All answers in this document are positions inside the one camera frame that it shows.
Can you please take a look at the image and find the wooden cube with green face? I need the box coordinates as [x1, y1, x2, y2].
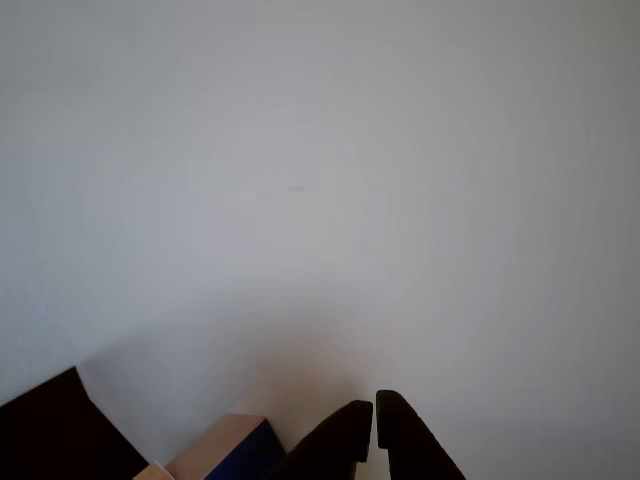
[163, 413, 289, 480]

